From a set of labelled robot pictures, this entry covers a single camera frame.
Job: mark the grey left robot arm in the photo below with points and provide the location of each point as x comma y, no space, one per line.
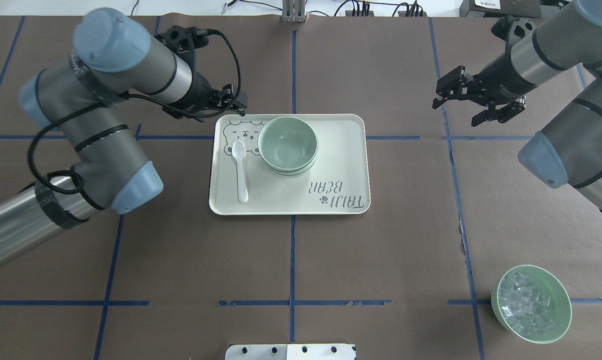
85,159

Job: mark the white plastic spoon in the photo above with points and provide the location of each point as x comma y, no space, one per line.
238,152

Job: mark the cream tray with bear print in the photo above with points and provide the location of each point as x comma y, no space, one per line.
337,184

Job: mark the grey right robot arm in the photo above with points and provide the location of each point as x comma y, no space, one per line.
568,150

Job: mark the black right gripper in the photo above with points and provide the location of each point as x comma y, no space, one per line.
496,80

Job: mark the black box with label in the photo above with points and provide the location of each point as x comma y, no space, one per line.
500,8

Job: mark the green bowl on tray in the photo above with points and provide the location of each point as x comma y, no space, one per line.
290,174

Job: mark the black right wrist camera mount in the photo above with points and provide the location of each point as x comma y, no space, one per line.
512,29

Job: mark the green bowl with ice cubes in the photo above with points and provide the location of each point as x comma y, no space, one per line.
531,303

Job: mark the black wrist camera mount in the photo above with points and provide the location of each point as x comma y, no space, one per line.
184,41
512,29

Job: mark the grey metal bracket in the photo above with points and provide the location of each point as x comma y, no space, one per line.
294,11

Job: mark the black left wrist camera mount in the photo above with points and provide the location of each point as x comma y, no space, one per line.
184,41

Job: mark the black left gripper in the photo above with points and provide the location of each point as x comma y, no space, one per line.
201,91

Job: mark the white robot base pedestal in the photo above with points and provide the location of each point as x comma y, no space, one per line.
292,351

